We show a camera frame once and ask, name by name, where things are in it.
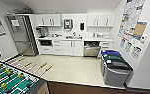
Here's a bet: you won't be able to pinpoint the chrome sink faucet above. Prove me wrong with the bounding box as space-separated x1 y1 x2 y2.
71 30 78 38

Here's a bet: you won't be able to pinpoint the brown cork wall sign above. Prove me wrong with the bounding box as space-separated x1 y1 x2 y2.
132 21 148 42

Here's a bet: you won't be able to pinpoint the wooden foosball table green field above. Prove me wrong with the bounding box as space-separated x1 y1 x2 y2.
0 54 54 94

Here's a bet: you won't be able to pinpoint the grey trash bin black lid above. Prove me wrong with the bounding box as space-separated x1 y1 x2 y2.
104 59 135 88

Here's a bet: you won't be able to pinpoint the black built-in microwave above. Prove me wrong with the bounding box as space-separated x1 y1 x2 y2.
40 39 54 47

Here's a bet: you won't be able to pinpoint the stainless steel refrigerator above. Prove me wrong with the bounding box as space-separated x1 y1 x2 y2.
5 14 39 57

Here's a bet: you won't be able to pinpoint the blue lid trash bin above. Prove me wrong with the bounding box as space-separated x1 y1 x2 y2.
100 49 121 73

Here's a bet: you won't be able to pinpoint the white drawer stack wide handles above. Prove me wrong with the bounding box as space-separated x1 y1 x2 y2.
100 40 115 52

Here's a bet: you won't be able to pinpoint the white drawer stack narrow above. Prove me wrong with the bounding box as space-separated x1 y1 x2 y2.
39 39 64 55

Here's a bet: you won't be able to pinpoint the stainless steel dishwasher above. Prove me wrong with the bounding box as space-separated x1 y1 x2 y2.
83 40 101 58

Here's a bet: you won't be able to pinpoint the white base cabinet two doors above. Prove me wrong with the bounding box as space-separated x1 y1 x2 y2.
62 39 85 57

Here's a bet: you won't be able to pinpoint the black coffee maker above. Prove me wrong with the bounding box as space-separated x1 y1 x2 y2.
36 27 46 39

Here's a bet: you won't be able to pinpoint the green lid trash bin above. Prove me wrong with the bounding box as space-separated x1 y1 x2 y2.
102 53 129 64

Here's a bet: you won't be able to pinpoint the white paper note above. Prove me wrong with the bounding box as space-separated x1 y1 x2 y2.
11 19 21 28

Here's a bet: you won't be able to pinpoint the large printed wall poster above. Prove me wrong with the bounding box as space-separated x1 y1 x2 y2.
117 0 147 42

